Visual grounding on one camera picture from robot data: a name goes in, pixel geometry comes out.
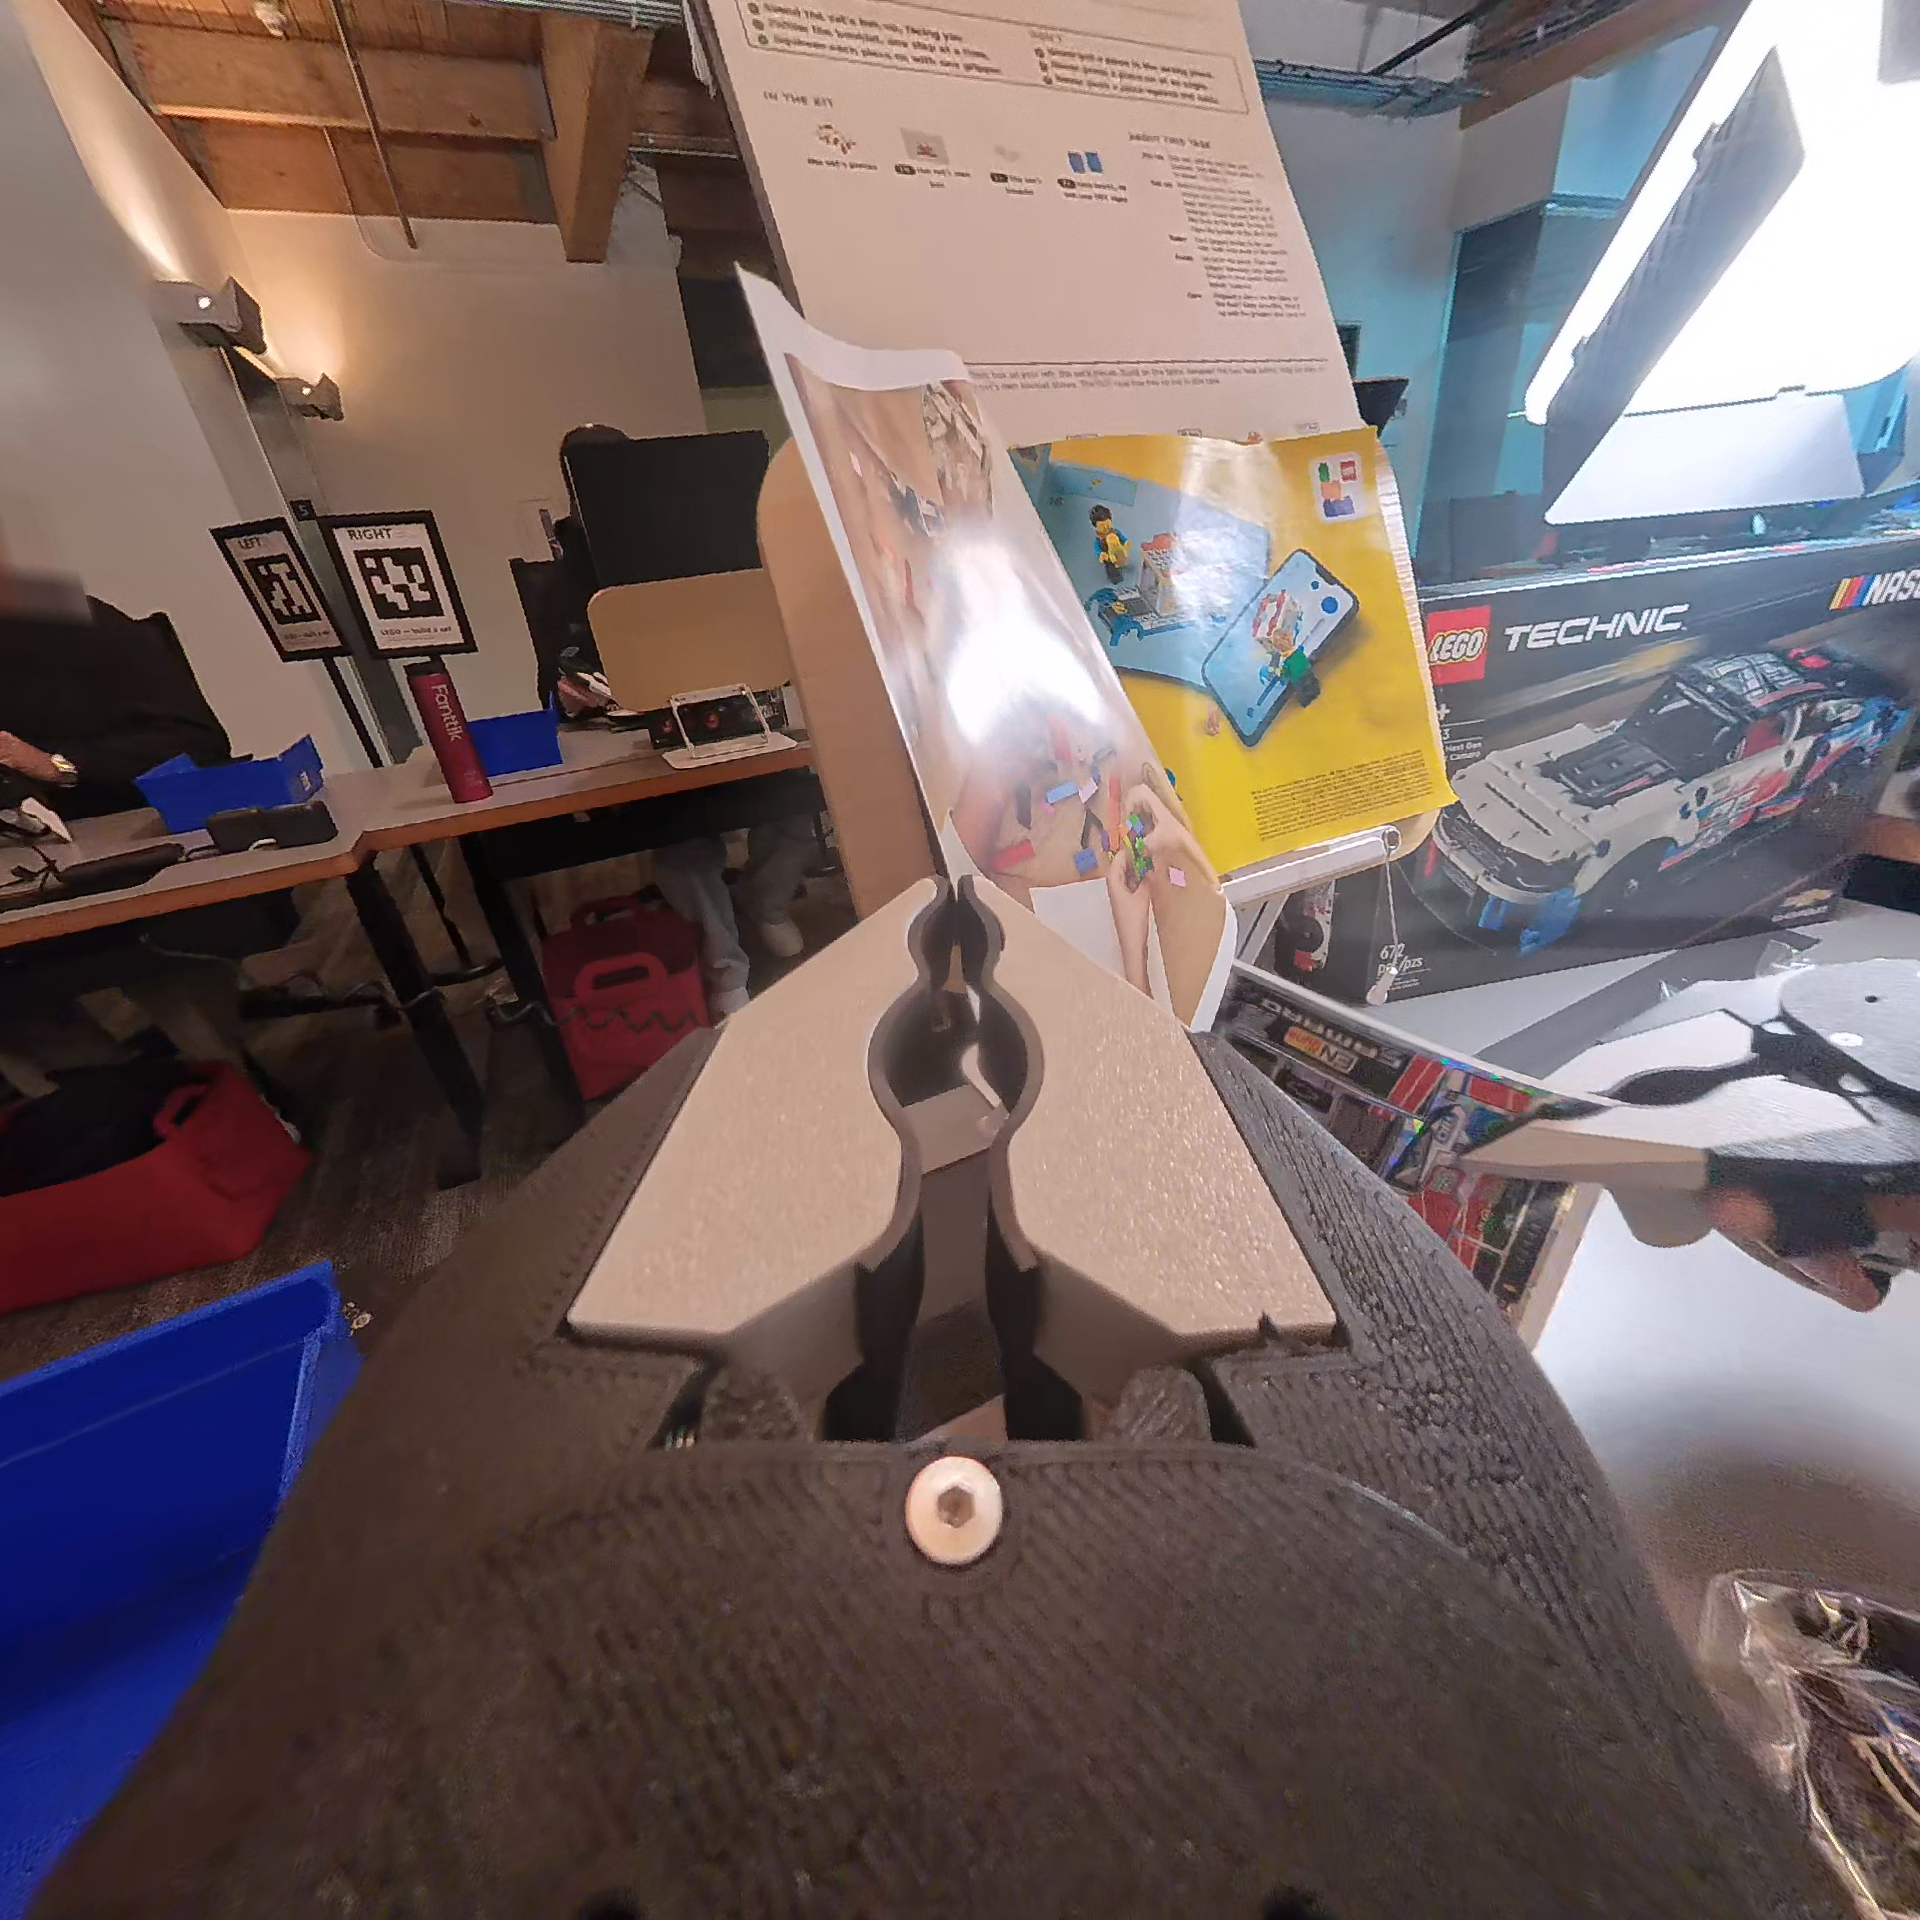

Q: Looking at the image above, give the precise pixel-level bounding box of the lego instruction booklet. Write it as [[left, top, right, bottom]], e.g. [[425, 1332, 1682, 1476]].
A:
[[736, 269, 1456, 1037]]

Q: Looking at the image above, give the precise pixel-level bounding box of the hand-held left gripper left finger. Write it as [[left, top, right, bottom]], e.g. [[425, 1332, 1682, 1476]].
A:
[[564, 873, 960, 1439]]

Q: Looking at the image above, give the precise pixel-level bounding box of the wooden board document stand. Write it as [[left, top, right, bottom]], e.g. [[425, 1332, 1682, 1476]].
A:
[[691, 0, 1450, 1011]]

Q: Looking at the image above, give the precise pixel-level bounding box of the lego sticker sheet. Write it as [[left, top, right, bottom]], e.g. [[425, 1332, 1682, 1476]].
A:
[[1212, 964, 1600, 1341]]

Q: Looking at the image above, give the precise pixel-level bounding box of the white printed instruction sheet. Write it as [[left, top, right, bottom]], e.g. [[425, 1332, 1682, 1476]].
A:
[[697, 0, 1360, 436]]

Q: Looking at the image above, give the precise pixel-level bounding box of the small wooden document stand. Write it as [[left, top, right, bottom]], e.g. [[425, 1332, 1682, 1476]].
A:
[[588, 566, 799, 712]]

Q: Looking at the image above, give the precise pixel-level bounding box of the grey office desk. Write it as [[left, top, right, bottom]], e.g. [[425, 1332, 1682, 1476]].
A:
[[0, 727, 818, 1187]]

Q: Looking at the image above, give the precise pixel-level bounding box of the black monitor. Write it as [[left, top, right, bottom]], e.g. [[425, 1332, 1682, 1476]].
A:
[[562, 432, 775, 595]]

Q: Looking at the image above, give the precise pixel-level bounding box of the black white marker sign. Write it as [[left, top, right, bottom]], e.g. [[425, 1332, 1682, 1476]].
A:
[[210, 516, 349, 663], [317, 510, 481, 657]]

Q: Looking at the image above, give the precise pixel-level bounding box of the white softbox light panel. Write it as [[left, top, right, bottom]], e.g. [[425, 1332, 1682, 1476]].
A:
[[1523, 0, 1920, 528]]

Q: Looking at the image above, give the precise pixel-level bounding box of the red bag with handle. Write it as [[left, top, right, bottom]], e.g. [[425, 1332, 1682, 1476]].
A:
[[539, 891, 714, 1103]]

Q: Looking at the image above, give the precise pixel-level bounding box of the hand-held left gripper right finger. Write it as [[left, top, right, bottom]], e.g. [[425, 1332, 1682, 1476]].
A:
[[960, 873, 1340, 1433]]

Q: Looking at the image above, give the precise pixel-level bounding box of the large red fabric bag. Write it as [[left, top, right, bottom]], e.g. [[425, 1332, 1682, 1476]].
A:
[[0, 1063, 308, 1315]]

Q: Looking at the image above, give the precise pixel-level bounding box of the large blue plastic bin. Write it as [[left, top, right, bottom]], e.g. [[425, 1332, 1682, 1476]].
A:
[[0, 1259, 362, 1920]]

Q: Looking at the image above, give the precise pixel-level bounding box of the red water bottle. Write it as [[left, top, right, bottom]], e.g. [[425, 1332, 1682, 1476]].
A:
[[405, 656, 493, 804]]

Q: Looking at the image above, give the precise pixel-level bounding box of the black lego set box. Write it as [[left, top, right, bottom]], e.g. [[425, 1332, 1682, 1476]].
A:
[[1275, 533, 1920, 1004]]

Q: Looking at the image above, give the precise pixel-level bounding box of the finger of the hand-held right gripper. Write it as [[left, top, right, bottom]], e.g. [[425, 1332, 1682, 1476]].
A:
[[1459, 1105, 1884, 1190], [1557, 1008, 1795, 1112]]

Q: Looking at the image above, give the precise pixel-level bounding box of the clear bag of dark pieces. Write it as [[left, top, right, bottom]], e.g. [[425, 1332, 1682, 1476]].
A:
[[1709, 1568, 1920, 1920]]

